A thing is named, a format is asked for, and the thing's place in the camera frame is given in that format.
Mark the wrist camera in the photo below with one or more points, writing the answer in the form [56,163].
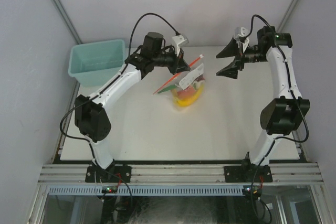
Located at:
[242,38]
[178,42]

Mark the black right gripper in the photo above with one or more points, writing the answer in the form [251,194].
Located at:
[230,51]

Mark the aluminium frame rail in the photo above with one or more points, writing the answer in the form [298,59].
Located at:
[203,174]

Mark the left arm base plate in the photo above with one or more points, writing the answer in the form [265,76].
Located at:
[113,174]

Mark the teal plastic bin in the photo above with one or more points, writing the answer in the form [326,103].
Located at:
[93,64]

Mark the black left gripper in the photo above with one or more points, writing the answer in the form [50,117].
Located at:
[180,67]

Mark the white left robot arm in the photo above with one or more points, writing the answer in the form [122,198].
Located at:
[91,112]

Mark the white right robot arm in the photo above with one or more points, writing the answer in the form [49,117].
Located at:
[286,112]

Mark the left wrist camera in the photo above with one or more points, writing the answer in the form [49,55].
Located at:
[178,42]

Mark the yellow fake banana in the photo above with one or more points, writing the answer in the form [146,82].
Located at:
[190,101]

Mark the clear zip top bag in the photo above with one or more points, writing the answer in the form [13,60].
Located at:
[194,77]

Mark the blue slotted cable duct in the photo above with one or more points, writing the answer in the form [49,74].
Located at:
[123,190]

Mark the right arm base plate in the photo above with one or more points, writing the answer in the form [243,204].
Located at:
[238,174]

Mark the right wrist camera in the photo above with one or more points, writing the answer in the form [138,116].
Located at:
[242,38]

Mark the red fake watermelon slice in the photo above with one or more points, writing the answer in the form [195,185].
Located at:
[187,93]

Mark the green fake chili pepper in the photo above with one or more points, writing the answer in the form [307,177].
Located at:
[168,88]

